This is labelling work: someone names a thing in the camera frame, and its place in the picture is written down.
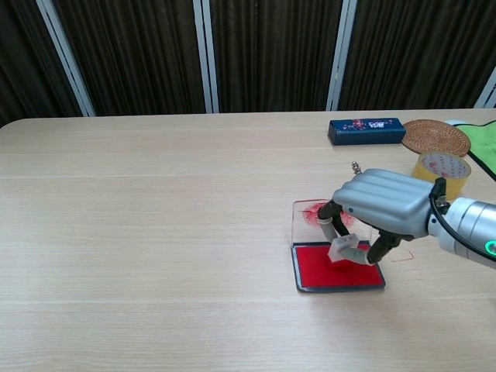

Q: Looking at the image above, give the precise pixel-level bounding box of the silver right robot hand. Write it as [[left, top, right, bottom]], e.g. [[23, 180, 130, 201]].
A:
[[317, 168, 436, 268]]

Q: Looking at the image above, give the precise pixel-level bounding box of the white and red stamp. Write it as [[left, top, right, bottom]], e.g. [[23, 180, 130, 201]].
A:
[[328, 233, 360, 270]]

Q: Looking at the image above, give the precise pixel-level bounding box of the red ink pad clear lid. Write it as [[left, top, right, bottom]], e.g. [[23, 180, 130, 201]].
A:
[[290, 199, 387, 294]]

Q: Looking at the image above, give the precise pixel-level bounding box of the dark blue floral box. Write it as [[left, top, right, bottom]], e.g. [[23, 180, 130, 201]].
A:
[[328, 117, 407, 146]]

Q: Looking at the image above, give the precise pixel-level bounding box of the yellow transparent tape roll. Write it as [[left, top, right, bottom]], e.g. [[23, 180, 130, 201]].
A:
[[412, 151, 473, 201]]

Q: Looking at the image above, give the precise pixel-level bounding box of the round woven rattan coaster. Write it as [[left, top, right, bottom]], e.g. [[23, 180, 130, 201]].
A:
[[401, 119, 473, 157]]

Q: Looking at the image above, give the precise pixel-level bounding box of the green cloth black trim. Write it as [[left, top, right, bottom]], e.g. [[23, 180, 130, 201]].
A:
[[445, 119, 496, 176]]

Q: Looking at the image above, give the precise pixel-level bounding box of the dark ribbed partition panel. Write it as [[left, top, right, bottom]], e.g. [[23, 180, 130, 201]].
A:
[[339, 0, 496, 112], [52, 0, 207, 117], [208, 0, 344, 114], [0, 0, 84, 129]]

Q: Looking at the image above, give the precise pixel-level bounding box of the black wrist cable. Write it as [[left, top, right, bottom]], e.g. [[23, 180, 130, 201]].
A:
[[428, 177, 496, 269]]

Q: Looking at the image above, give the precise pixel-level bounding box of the grey partition frame post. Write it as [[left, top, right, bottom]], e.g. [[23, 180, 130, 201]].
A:
[[325, 0, 358, 112], [36, 0, 97, 118], [192, 0, 221, 115], [473, 65, 496, 110]]

